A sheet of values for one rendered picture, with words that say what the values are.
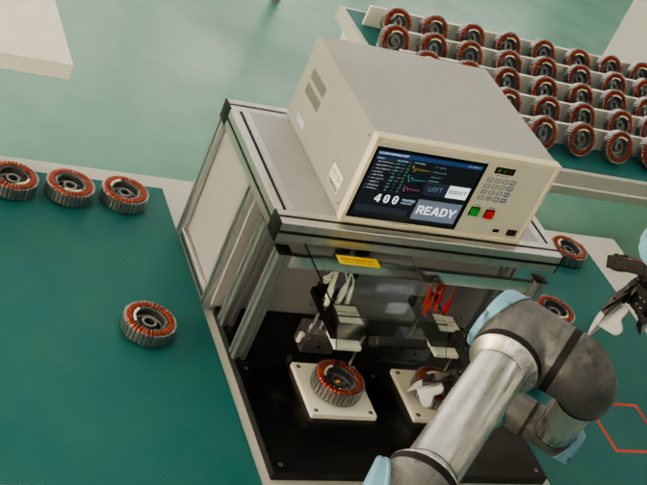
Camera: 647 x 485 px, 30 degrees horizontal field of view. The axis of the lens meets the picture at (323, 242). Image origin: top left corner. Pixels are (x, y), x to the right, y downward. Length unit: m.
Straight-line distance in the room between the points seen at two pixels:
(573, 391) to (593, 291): 1.48
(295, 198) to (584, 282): 1.24
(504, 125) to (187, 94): 2.61
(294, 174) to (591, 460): 0.93
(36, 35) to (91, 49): 2.67
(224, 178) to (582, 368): 1.02
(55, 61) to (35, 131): 2.09
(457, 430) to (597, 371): 0.28
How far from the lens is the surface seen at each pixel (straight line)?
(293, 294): 2.65
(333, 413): 2.46
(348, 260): 2.38
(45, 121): 4.53
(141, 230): 2.78
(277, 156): 2.51
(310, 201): 2.40
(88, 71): 4.93
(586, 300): 3.34
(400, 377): 2.64
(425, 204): 2.43
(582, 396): 1.94
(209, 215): 2.68
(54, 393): 2.31
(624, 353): 3.22
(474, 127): 2.51
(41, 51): 2.39
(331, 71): 2.51
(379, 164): 2.33
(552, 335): 1.92
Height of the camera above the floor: 2.32
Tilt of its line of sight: 31 degrees down
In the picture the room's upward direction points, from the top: 25 degrees clockwise
